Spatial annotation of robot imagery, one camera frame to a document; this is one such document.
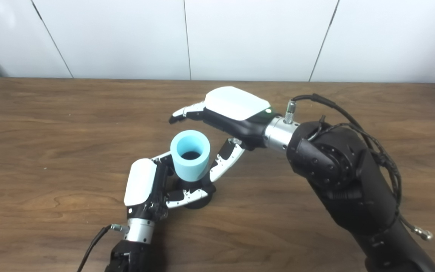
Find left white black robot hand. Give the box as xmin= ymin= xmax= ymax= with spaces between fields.
xmin=123 ymin=150 xmax=216 ymax=221

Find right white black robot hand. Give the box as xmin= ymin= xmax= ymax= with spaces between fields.
xmin=169 ymin=86 xmax=276 ymax=182

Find light-blue hose piece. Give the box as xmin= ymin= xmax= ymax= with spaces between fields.
xmin=170 ymin=130 xmax=211 ymax=182

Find black flared nozzle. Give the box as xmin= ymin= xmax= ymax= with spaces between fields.
xmin=174 ymin=150 xmax=216 ymax=209

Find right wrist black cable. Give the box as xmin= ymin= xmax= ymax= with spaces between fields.
xmin=285 ymin=93 xmax=433 ymax=241

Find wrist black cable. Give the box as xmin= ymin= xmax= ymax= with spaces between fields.
xmin=76 ymin=224 xmax=130 ymax=272
xmin=285 ymin=93 xmax=433 ymax=241

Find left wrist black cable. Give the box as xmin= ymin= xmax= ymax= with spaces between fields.
xmin=76 ymin=224 xmax=130 ymax=272

